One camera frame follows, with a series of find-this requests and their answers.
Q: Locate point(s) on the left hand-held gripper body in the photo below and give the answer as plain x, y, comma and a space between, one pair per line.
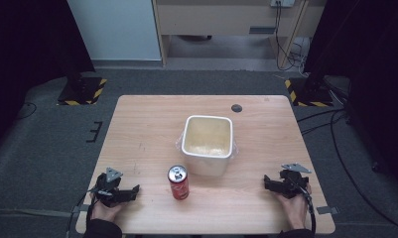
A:
107, 189

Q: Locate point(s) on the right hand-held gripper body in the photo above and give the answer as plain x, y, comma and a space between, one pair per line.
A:
294, 181

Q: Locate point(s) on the red drink can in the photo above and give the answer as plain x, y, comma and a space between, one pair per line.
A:
178, 183

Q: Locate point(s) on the white square bin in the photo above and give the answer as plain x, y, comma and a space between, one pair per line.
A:
208, 142

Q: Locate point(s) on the person's left hand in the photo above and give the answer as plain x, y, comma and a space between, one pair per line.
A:
105, 211

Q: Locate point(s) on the person's right hand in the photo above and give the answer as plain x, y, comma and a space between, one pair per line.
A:
295, 210

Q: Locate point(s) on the dark round table grommet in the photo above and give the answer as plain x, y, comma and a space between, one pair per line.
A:
236, 108

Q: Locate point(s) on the striped black stand base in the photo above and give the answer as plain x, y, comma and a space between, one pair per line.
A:
310, 94
82, 91

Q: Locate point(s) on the dark curtain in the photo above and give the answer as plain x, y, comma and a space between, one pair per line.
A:
368, 49
27, 49

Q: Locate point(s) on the grey power strip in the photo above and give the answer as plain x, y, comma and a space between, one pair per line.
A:
282, 2

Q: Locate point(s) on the grey table bracket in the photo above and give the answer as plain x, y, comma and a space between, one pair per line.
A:
327, 210
80, 209

